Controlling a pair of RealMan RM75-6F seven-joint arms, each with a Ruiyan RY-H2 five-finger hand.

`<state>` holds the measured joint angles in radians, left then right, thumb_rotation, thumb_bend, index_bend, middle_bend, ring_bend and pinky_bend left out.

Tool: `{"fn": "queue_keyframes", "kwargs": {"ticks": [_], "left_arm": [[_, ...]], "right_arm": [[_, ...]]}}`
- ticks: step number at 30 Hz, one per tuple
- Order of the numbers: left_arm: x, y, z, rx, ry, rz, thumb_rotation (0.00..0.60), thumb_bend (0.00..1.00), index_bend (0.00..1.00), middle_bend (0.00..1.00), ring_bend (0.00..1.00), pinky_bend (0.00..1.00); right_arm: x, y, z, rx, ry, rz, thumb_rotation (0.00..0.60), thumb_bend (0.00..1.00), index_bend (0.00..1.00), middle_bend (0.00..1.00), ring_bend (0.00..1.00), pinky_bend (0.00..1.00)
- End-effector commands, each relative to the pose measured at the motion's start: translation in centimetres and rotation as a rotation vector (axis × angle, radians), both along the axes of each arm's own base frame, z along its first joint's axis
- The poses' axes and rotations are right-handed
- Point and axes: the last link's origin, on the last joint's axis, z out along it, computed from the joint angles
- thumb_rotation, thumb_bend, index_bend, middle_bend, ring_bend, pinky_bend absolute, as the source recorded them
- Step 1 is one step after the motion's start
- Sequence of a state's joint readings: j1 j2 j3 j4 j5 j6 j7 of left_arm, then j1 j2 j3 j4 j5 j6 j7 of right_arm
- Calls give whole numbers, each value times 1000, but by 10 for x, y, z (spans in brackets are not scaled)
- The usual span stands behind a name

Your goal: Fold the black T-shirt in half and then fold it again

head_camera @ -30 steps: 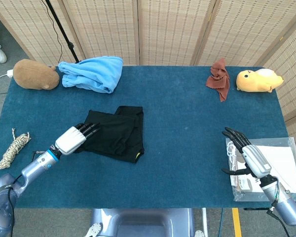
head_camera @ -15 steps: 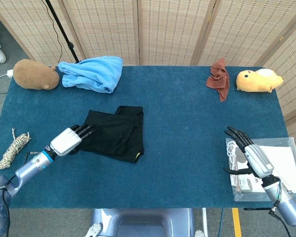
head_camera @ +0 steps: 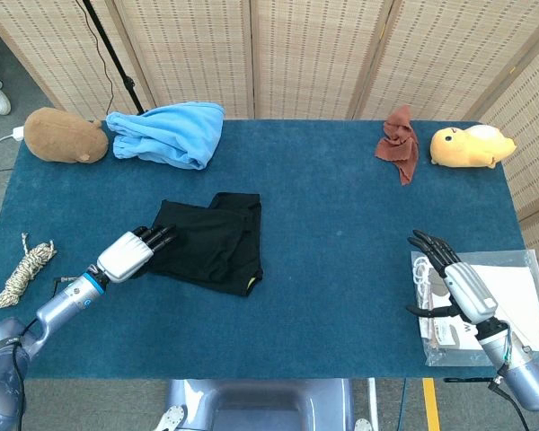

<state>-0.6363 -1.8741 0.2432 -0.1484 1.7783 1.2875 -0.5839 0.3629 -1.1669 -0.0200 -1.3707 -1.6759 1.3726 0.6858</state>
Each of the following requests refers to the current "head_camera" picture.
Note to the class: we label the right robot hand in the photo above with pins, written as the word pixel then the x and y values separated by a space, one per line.
pixel 469 292

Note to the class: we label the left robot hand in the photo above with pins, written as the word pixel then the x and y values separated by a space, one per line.
pixel 123 260

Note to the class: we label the black T-shirt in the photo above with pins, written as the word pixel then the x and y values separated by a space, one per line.
pixel 206 251

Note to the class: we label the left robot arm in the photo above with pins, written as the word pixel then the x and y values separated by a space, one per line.
pixel 58 305

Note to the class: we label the plastic bag with white items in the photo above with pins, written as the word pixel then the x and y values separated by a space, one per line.
pixel 521 287

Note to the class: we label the thin black rod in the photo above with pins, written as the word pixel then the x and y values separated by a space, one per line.
pixel 467 380

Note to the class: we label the light blue towel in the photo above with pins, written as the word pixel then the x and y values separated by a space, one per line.
pixel 170 134

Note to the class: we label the brown capybara plush toy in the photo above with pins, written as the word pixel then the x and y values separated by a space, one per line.
pixel 58 134

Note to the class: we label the yellow plush toy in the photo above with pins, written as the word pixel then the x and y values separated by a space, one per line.
pixel 462 148

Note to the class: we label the rust brown cloth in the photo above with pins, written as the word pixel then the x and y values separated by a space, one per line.
pixel 397 143

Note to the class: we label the black tripod pole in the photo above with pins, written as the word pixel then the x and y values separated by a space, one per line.
pixel 117 63

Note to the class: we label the blue-grey robot torso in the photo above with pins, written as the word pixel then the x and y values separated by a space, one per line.
pixel 260 404

